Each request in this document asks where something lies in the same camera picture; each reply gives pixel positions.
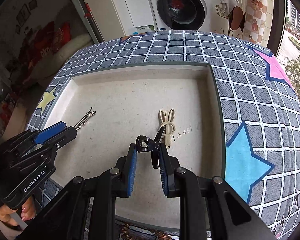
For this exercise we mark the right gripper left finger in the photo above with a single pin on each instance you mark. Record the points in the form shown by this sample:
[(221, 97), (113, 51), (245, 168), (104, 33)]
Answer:
[(65, 215)]

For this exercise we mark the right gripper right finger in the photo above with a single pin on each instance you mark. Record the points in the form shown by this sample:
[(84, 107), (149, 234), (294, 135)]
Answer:
[(208, 205)]

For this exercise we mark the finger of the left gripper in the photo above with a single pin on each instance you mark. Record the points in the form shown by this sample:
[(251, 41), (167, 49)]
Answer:
[(59, 140), (49, 132)]

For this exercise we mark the silver star hair clip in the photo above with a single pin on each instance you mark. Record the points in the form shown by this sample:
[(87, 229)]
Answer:
[(85, 119)]

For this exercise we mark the black claw hair clip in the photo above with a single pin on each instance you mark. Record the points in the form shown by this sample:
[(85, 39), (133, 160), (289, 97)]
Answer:
[(145, 144)]

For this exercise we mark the beige bunny hair clip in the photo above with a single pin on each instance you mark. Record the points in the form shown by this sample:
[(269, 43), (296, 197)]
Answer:
[(166, 119)]

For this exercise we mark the green shallow tray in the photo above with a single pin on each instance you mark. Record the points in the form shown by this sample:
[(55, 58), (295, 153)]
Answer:
[(127, 102)]

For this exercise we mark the blue grid star tablecloth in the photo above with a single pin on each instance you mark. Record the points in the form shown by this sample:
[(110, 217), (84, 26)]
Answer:
[(260, 109)]

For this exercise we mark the cream sofa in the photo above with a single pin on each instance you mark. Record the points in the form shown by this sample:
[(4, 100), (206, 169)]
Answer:
[(52, 63)]

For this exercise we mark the red cushion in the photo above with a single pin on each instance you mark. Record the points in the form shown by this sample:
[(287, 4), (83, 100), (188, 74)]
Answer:
[(49, 40)]

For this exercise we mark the white cabinet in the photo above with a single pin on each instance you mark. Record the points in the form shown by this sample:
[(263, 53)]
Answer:
[(118, 18)]

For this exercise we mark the lower white washing machine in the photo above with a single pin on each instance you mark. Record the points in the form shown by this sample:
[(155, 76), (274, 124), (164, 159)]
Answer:
[(182, 14)]

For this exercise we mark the checkered paper bag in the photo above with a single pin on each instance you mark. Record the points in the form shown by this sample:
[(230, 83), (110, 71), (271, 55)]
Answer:
[(255, 21)]

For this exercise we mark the dark window frame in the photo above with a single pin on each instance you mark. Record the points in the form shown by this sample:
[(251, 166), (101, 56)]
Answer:
[(277, 26)]

